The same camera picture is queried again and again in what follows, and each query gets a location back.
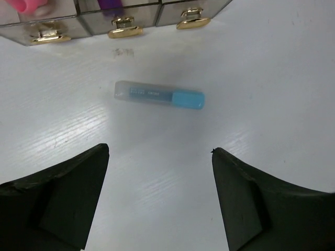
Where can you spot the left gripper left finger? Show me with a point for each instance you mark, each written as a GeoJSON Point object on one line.
{"type": "Point", "coordinates": [53, 209]}

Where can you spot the pink cap pen bundle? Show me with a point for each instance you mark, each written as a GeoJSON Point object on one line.
{"type": "Point", "coordinates": [26, 6]}

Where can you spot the black purple highlighter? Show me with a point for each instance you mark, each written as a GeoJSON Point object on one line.
{"type": "Point", "coordinates": [115, 6]}

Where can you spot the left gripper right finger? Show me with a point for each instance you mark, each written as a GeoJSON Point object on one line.
{"type": "Point", "coordinates": [262, 212]}

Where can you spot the clear left organizer bin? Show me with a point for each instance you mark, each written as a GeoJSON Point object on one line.
{"type": "Point", "coordinates": [52, 22]}

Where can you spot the clear middle organizer bin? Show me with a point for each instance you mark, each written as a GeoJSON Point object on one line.
{"type": "Point", "coordinates": [137, 15]}

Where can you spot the clear organizer bin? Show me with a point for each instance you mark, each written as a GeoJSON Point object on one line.
{"type": "Point", "coordinates": [52, 22]}
{"type": "Point", "coordinates": [137, 15]}
{"type": "Point", "coordinates": [189, 14]}

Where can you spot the clear blue highlighter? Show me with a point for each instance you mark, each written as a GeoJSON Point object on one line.
{"type": "Point", "coordinates": [159, 94]}

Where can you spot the clear right organizer bin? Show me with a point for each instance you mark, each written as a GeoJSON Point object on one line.
{"type": "Point", "coordinates": [189, 14]}

